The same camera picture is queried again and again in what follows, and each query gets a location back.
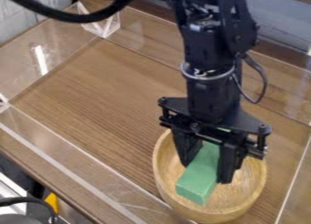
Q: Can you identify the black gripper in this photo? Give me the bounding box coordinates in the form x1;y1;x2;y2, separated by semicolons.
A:
158;74;273;184

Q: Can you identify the green rectangular block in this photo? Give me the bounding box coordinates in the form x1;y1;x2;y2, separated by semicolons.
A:
175;136;223;206

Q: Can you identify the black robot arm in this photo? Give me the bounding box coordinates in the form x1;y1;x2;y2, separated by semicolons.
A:
158;0;273;184

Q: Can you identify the brown wooden bowl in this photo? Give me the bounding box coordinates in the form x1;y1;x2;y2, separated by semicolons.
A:
153;131;267;224

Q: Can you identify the black and yellow device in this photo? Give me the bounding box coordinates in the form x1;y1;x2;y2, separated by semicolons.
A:
0;158;74;224

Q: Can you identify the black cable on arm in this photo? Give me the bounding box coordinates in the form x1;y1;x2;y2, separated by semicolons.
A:
231;51;270;105

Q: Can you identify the clear acrylic corner bracket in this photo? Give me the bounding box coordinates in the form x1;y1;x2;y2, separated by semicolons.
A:
75;1;122;39

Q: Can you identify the black cable at bottom left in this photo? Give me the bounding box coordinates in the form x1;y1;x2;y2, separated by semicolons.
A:
0;196;60;224

